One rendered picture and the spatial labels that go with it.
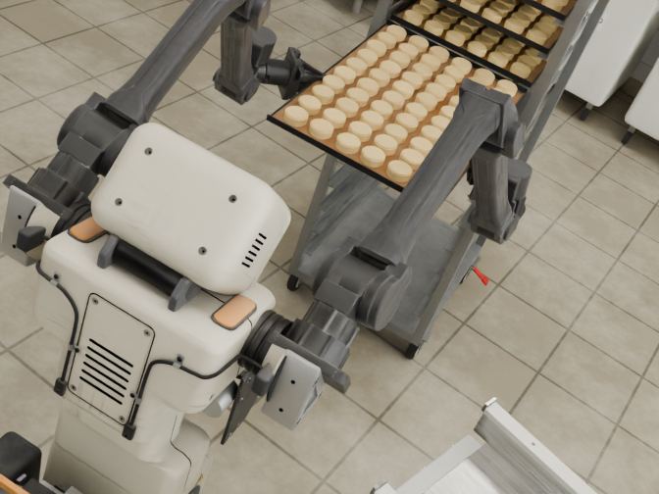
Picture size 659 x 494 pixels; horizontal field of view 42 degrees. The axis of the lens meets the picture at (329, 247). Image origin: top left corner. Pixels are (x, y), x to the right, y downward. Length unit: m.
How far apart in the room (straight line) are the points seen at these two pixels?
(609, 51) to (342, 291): 3.49
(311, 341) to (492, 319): 2.08
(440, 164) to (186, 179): 0.38
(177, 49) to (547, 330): 2.16
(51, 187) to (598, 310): 2.56
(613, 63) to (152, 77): 3.42
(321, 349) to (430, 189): 0.29
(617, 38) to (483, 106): 3.20
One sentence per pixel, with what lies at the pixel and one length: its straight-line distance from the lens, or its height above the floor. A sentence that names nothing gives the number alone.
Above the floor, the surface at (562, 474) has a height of 0.90.
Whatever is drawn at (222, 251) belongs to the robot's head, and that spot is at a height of 1.27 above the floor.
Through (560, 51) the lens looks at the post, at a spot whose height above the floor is 1.16.
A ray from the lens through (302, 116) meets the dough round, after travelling 1.81.
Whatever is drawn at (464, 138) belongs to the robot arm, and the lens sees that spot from 1.28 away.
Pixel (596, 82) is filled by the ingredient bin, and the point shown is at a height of 0.24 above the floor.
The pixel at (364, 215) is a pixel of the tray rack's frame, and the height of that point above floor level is 0.15.
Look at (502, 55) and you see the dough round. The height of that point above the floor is 1.06.
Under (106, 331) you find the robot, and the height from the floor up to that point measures 1.11.
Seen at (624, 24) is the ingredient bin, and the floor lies 0.56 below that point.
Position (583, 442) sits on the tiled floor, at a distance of 2.94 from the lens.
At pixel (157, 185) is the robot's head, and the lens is 1.08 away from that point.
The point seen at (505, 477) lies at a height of 0.84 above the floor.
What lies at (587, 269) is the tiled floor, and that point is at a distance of 3.64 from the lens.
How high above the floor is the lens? 1.95
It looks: 38 degrees down
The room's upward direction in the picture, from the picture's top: 20 degrees clockwise
